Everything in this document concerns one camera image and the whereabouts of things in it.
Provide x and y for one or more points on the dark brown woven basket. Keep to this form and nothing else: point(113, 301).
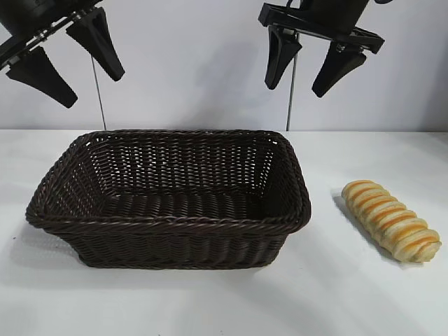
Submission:
point(175, 231)

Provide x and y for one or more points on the long ridged bread loaf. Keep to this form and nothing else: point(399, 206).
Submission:
point(390, 222)

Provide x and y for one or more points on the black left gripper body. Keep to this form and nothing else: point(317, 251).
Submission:
point(24, 17)

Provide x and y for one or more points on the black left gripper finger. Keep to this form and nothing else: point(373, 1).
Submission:
point(101, 49)
point(45, 80)

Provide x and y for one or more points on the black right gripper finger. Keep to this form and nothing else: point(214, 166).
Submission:
point(337, 68)
point(278, 54)

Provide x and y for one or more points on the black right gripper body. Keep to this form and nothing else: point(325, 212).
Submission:
point(325, 17)

